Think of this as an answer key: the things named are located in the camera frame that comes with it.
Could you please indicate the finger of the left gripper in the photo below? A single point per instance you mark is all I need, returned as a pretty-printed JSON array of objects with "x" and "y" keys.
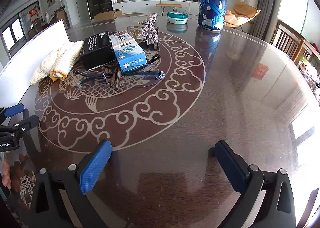
[
  {"x": 22, "y": 126},
  {"x": 10, "y": 111}
]

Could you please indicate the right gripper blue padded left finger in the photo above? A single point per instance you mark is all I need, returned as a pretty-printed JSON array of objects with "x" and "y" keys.
[{"x": 47, "y": 206}]

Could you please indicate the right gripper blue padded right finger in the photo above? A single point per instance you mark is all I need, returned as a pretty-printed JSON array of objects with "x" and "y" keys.
[{"x": 277, "y": 208}]

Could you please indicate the cream knitted glove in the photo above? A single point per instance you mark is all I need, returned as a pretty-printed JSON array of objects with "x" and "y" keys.
[{"x": 45, "y": 67}]

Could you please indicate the blue white medicine box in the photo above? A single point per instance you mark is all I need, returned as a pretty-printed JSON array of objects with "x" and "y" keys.
[{"x": 128, "y": 53}]

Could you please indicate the rhinestone bow hair clip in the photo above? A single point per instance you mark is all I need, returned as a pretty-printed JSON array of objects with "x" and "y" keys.
[{"x": 146, "y": 32}]

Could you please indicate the person's hand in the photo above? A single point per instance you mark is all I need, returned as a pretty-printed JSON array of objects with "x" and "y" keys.
[{"x": 6, "y": 181}]

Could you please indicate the white storage bin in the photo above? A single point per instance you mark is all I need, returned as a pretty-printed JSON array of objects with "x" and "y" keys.
[{"x": 15, "y": 77}]

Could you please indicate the cream glove yellow cuff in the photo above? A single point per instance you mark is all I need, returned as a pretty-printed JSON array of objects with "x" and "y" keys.
[{"x": 67, "y": 56}]

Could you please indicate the black box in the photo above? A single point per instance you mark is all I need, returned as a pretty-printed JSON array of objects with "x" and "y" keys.
[{"x": 97, "y": 51}]

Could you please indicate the clear safety glasses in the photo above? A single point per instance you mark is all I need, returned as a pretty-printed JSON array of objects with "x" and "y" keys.
[{"x": 143, "y": 76}]

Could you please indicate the cardboard box on floor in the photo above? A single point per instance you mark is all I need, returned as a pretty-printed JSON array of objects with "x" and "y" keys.
[{"x": 113, "y": 14}]

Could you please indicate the wooden dining chair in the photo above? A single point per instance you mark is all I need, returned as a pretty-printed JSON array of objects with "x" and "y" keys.
[{"x": 292, "y": 43}]

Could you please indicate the white tv cabinet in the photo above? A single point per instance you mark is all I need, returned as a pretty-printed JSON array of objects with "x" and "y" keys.
[{"x": 149, "y": 6}]

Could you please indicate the wooden bench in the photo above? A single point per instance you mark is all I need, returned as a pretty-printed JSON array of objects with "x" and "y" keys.
[{"x": 162, "y": 6}]

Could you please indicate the teal white round container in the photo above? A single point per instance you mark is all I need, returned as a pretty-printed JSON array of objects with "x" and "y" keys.
[{"x": 178, "y": 18}]

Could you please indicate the orange lounge chair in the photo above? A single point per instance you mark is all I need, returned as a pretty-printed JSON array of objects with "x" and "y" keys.
[{"x": 241, "y": 14}]

